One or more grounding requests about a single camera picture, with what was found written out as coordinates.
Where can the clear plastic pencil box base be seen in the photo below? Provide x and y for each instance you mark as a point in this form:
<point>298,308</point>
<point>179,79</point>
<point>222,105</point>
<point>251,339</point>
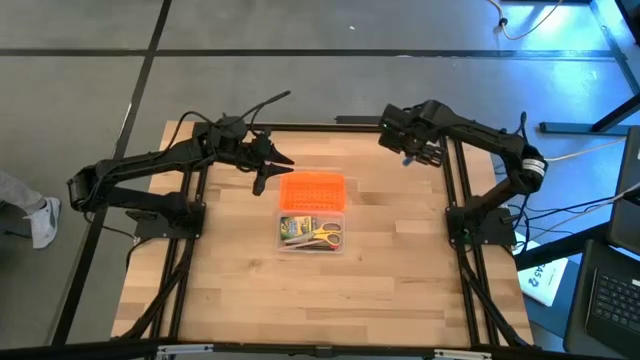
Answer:
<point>310,232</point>

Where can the black desk leg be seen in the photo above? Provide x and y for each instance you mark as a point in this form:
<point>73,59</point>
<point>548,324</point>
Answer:
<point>560,247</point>
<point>575,127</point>

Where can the person's shoe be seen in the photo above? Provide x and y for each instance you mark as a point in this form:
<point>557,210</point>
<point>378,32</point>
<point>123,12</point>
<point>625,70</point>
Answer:
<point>45,225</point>

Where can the black aluminium frame rail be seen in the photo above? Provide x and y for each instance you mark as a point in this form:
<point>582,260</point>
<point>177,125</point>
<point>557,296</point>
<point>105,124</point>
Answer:
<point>75,350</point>
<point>486,310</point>
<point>156,320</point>
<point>176,320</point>
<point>465,310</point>
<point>310,127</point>

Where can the person's leg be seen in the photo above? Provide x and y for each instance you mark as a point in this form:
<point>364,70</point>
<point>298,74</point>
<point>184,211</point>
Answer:
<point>17,192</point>

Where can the orange pencil box lid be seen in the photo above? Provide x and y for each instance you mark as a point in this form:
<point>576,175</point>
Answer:
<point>312,192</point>

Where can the dark pencil with barcode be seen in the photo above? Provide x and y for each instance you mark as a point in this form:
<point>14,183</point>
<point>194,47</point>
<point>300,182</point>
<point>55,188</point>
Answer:
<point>315,247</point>

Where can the silver frame bracket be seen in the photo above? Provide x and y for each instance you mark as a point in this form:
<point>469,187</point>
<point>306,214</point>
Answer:
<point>185,349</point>
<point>462,355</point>

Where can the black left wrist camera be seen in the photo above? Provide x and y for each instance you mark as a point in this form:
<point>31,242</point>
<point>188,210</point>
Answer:
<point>232,129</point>

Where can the pink pencil eraser cap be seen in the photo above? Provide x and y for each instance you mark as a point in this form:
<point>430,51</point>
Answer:
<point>335,247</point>

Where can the yellow green crayon box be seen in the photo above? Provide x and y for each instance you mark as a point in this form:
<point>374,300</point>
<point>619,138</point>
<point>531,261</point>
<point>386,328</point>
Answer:
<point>295,227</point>

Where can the small blue item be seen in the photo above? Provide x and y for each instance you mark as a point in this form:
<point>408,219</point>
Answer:
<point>407,161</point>

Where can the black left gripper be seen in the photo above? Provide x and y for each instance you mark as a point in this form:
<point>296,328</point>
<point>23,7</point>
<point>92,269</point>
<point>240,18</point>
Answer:
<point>255,152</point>

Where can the black laptop with keyboard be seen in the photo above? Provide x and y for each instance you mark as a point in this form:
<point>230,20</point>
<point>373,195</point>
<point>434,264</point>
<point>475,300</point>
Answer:
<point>615,300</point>

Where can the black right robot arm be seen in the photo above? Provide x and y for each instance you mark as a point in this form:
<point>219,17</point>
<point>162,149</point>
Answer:
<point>480,132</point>

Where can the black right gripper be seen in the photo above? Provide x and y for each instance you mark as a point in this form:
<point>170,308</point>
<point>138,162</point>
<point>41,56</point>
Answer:
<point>402,127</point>

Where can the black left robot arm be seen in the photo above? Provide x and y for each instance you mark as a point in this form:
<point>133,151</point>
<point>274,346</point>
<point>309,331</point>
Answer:
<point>150,160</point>

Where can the white paper with logo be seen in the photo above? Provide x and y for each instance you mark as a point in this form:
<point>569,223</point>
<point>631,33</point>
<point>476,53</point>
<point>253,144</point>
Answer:
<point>542,280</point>

